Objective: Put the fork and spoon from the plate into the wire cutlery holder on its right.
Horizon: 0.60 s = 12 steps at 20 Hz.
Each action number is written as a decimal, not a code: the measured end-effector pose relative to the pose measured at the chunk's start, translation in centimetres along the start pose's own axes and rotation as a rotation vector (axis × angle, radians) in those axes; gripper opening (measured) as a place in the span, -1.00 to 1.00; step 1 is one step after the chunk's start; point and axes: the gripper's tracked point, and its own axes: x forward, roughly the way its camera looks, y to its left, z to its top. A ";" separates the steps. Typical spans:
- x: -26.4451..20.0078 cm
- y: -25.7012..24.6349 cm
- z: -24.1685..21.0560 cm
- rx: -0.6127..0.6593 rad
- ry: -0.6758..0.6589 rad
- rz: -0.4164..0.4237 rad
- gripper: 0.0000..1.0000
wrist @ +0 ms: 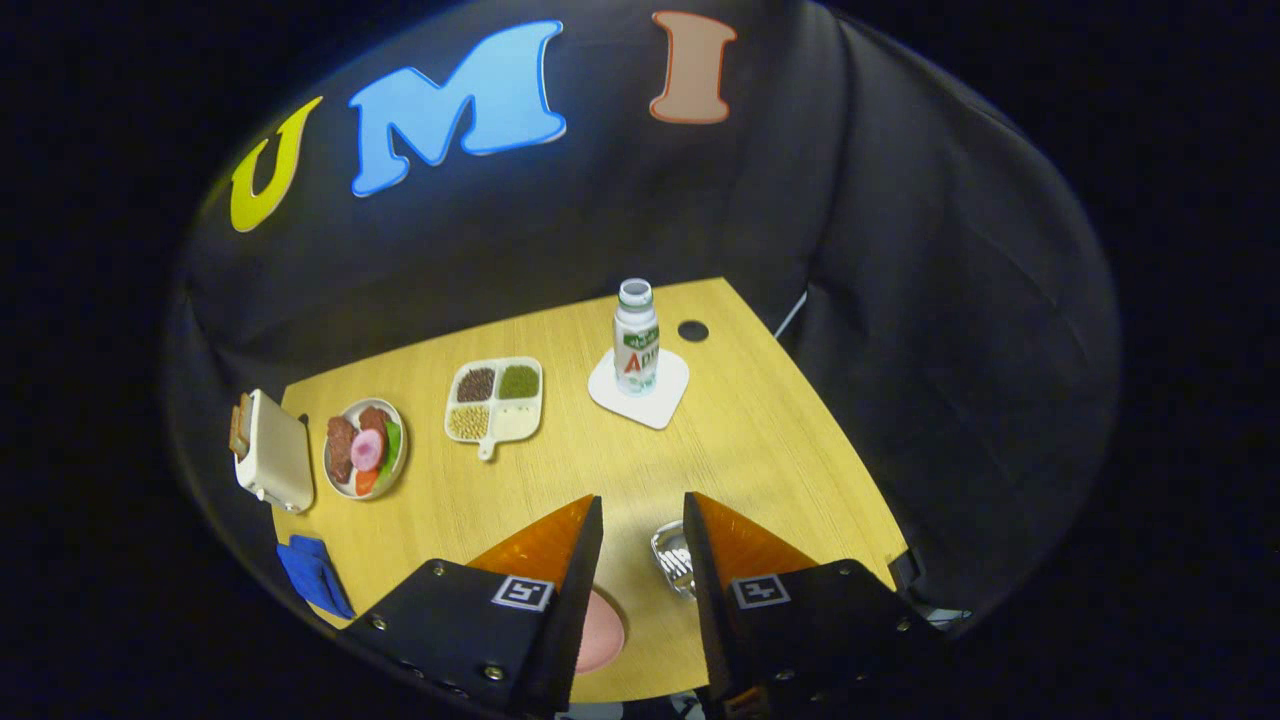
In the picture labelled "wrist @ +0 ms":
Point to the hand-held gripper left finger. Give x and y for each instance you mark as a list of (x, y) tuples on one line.
[(470, 630)]

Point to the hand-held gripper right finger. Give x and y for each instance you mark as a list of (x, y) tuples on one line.
[(820, 630)]

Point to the pink plate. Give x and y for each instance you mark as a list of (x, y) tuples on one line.
[(603, 635)]

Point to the blue towel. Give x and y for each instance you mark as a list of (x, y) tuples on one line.
[(312, 575)]

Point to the orange tomato slice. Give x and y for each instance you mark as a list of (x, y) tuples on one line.
[(366, 482)]

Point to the white food plate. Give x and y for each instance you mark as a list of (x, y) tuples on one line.
[(335, 485)]

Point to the green lettuce leaf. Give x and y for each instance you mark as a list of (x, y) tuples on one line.
[(393, 445)]

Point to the pink ham slice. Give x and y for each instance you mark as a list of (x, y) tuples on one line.
[(367, 450)]

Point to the yellow soybeans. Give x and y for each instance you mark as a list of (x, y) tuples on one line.
[(469, 422)]

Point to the white divided tray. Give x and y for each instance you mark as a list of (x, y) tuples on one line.
[(515, 420)]

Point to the long brown meat piece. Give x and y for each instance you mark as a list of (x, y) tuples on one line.
[(341, 450)]

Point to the small brown meat piece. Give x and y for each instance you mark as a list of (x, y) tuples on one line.
[(375, 418)]

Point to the dark brown beans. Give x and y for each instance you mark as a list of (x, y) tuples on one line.
[(476, 384)]

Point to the green mung beans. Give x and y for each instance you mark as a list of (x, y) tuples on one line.
[(519, 381)]

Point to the white toaster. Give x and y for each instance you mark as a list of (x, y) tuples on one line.
[(280, 455)]

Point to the white square coaster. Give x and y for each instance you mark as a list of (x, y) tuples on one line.
[(650, 408)]

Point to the brown toast slice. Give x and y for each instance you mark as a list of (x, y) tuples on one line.
[(246, 420), (236, 435)]

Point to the white drink bottle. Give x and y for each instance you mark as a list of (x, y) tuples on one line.
[(636, 345)]

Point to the black table edge bracket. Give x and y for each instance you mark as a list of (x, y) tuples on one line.
[(906, 570)]

